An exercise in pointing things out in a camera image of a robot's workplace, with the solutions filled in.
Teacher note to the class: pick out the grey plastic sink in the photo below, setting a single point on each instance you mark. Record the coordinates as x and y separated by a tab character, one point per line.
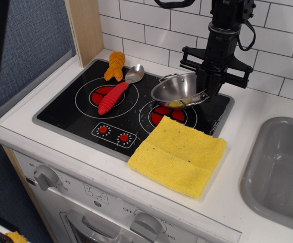
267	183

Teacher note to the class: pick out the left red stove knob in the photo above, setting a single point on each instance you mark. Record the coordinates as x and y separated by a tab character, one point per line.
103	130

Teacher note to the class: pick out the red handled metal spoon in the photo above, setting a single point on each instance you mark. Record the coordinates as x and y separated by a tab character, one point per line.
135	74

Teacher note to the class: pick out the light wooden side panel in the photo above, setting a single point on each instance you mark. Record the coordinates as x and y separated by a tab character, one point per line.
86	29

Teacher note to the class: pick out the stainless steel bowl with handles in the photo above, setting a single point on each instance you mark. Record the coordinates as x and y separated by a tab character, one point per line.
178	91

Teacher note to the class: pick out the white toy oven front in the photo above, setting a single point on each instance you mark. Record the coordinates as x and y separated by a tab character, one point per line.
79	212

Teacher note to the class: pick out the yellow plush on floor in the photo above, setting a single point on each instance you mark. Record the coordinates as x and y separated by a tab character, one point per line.
16	237

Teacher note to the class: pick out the black toy cooktop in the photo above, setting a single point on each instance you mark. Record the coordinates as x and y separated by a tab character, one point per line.
73	113

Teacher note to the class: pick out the yellow dish cloth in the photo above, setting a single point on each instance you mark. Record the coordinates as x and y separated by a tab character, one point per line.
178	157

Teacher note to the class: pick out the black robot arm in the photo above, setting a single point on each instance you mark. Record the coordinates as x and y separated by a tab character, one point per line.
227	14

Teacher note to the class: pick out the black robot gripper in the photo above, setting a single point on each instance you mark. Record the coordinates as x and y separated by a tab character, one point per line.
217	64

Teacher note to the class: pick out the right red stove knob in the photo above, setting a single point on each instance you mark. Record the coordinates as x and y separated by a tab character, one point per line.
124	138

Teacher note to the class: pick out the red stove knob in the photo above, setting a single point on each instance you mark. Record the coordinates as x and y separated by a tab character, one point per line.
124	138
103	130

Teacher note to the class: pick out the right grey oven knob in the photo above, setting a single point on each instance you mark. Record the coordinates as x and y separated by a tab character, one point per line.
146	226

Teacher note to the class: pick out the grey oven knob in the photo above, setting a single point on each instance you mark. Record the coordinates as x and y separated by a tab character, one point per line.
146	226
45	177

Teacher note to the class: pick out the orange plush toy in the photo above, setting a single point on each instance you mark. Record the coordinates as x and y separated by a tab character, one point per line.
116	64

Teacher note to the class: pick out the left grey oven knob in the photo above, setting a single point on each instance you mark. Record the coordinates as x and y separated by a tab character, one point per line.
45	177

